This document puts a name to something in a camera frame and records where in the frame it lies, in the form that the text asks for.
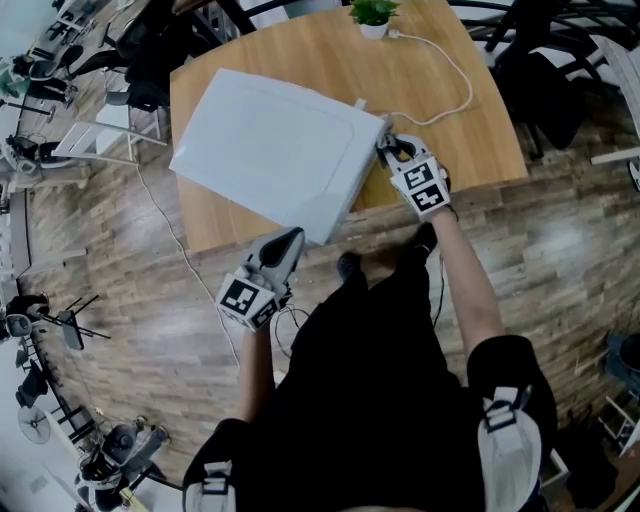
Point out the white round fan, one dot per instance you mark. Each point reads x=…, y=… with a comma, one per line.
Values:
x=34, y=425

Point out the black office chair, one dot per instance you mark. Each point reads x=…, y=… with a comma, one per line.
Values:
x=155, y=55

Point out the white side table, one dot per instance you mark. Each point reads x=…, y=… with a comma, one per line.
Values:
x=620, y=85

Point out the white microwave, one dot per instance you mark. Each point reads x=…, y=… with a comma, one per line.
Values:
x=270, y=145

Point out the person's left forearm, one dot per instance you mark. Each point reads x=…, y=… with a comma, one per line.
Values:
x=255, y=370

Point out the person's right black shoe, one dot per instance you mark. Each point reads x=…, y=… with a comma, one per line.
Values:
x=426, y=236

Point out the person's right forearm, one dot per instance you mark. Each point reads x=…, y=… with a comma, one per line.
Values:
x=470, y=280

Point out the person's black clothing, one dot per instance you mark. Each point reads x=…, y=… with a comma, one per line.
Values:
x=370, y=400

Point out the green potted plant white pot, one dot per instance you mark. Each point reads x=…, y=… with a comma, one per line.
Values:
x=374, y=15

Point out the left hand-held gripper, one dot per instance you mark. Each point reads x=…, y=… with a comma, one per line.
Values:
x=272, y=257

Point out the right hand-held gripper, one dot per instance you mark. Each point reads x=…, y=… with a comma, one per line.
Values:
x=422, y=185

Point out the white folding chair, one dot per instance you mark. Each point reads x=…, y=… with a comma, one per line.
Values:
x=100, y=140

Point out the grey wheeled machine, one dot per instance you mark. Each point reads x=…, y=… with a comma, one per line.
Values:
x=117, y=460

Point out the person's black shoe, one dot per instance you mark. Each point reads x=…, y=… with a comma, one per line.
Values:
x=426, y=236
x=347, y=265

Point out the dark round bin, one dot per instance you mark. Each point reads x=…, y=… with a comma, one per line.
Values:
x=625, y=362

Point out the person's left black shoe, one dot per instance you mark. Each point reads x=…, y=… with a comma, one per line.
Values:
x=347, y=265

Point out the person's left hand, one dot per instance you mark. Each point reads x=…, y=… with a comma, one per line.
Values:
x=255, y=276

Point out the black metal chair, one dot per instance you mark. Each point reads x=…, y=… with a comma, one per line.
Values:
x=545, y=85

